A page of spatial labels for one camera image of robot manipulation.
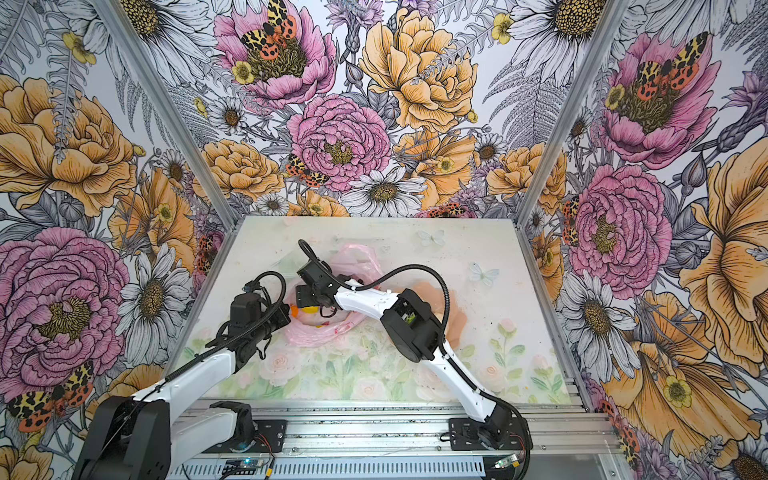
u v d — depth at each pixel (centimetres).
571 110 89
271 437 74
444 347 62
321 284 78
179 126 92
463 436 73
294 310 91
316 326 85
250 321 69
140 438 41
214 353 58
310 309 91
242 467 71
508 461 71
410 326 62
